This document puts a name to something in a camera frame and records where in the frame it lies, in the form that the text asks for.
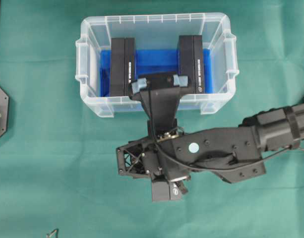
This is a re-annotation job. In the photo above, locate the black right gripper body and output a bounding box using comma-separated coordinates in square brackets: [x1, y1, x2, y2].
[116, 137, 190, 182]

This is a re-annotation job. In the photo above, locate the black RealSense box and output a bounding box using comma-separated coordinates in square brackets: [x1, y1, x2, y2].
[151, 179, 182, 202]
[178, 35, 205, 94]
[110, 38, 136, 97]

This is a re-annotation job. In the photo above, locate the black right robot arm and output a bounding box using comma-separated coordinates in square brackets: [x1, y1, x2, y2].
[117, 103, 304, 184]

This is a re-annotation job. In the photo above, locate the clear plastic storage case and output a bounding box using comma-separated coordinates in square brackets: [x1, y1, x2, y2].
[75, 12, 239, 120]

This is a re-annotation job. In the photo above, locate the blue liner sheet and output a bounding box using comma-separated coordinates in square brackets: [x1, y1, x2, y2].
[99, 49, 214, 97]

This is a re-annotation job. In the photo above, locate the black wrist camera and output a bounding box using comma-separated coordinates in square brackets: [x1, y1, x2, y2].
[129, 72, 187, 138]

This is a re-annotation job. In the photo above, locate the black camera cable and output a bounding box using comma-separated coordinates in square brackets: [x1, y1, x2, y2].
[147, 86, 304, 172]

